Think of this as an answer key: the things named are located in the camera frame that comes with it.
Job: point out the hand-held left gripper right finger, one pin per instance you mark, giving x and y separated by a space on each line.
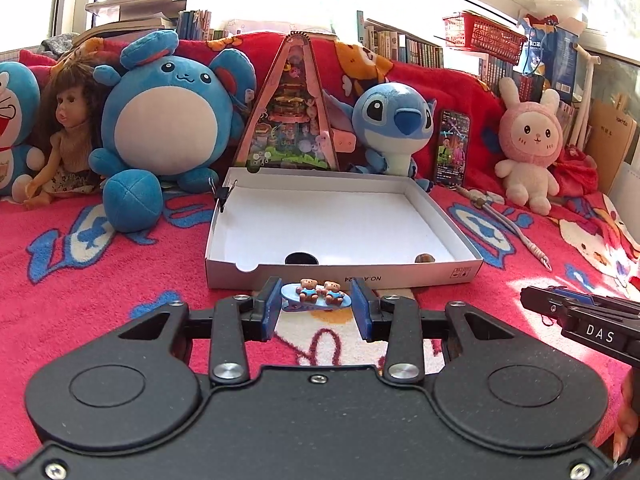
360 310

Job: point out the row of dark-spined books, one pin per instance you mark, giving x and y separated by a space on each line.
500 70

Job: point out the stack of large books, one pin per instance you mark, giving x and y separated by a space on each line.
135 12

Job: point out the blue cat plush toy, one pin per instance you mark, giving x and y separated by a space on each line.
15 105

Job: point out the row of thin blue books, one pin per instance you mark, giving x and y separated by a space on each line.
195 24

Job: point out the pink bunny plush toy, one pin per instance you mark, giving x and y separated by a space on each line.
530 135

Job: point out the round blue plush toy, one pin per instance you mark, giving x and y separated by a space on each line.
165 120

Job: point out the blue hair clip with bears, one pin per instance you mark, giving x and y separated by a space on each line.
317 295

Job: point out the black round disc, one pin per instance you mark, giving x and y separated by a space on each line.
301 259

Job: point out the blue paper bag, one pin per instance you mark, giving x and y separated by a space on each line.
550 55

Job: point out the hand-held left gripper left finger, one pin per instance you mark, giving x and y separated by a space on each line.
272 305

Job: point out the white pipe stand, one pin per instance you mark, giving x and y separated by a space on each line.
585 95

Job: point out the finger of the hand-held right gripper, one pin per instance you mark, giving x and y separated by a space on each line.
542 302

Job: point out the brown-haired doll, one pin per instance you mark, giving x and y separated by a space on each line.
70 110

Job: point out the brown nut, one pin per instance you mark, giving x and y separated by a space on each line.
425 259

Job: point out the black binder clip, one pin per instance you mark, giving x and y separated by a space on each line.
222 192

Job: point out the blue alien plush toy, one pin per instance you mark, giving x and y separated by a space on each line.
390 120

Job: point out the red plastic basket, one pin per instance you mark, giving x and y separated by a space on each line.
482 35

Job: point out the person's right hand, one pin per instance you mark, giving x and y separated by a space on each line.
629 410

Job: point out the pink triangular toy house box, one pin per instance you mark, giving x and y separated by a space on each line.
292 110

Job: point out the row of paperback books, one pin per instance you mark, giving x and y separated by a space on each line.
405 47

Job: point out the red cloth bag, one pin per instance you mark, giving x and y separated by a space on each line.
575 172

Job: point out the brown cardboard sheet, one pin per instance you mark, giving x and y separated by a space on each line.
610 145

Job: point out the smartphone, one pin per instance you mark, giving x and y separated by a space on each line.
452 147

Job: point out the white cardboard box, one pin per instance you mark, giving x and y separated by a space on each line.
325 220

